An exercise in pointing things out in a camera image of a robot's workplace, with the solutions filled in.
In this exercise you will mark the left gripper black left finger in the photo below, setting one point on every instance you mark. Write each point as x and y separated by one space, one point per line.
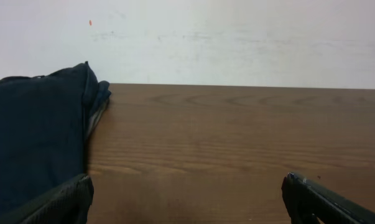
67 203

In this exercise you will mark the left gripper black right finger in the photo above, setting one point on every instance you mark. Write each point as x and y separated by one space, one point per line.
308 202

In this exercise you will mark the navy blue shorts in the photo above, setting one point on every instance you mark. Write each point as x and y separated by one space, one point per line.
44 124

